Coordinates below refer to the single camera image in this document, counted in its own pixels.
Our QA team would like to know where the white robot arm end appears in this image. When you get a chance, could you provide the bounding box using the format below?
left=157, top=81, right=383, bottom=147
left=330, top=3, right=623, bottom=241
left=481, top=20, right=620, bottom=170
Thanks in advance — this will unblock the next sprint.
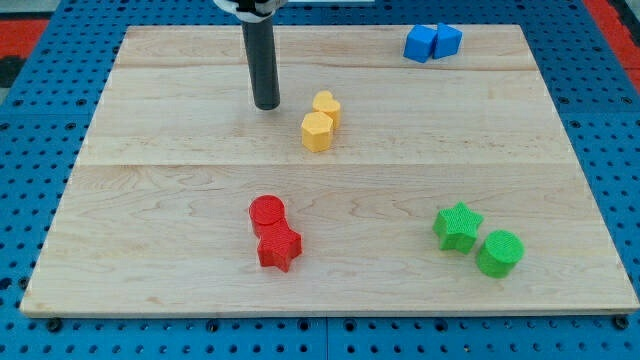
left=213, top=0, right=288, bottom=23

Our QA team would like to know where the yellow hexagon block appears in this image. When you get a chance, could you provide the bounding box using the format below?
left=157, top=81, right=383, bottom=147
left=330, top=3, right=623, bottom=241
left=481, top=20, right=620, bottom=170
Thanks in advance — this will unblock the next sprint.
left=301, top=112, right=333, bottom=152

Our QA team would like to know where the red cylinder block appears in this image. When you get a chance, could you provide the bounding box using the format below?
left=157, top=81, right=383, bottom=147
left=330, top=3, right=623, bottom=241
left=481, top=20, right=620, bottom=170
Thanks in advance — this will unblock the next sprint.
left=248, top=194, right=285, bottom=237

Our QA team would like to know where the red star block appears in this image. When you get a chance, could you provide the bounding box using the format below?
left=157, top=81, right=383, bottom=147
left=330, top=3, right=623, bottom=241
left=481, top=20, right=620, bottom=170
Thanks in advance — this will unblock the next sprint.
left=257, top=220, right=302, bottom=272

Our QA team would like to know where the yellow heart block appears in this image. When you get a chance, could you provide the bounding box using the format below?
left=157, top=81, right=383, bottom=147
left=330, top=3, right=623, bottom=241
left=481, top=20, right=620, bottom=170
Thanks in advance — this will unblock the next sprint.
left=312, top=90, right=342, bottom=129

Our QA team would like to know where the wooden board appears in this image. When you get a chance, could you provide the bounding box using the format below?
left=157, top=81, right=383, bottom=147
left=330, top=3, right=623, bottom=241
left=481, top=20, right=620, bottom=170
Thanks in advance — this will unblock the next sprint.
left=20, top=25, right=639, bottom=318

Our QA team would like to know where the green star block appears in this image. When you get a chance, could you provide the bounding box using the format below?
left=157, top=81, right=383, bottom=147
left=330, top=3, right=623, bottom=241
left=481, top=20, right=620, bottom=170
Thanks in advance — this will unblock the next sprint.
left=432, top=202, right=484, bottom=254

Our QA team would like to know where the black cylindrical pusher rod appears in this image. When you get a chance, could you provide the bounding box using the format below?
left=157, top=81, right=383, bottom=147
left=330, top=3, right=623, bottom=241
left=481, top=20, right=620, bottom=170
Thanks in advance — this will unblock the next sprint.
left=242, top=18, right=280, bottom=111

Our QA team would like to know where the blue cube block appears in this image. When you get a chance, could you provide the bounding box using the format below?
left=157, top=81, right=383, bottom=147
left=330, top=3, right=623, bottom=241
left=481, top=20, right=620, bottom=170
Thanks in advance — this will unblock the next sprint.
left=403, top=25, right=437, bottom=63

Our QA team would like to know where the blue triangular block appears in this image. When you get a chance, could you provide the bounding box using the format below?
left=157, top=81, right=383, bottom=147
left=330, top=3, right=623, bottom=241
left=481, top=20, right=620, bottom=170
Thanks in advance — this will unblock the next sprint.
left=433, top=23, right=463, bottom=59

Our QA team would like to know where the green cylinder block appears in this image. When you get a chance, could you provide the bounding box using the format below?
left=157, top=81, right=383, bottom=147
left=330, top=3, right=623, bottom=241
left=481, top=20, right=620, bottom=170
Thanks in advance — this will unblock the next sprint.
left=476, top=230, right=525, bottom=279

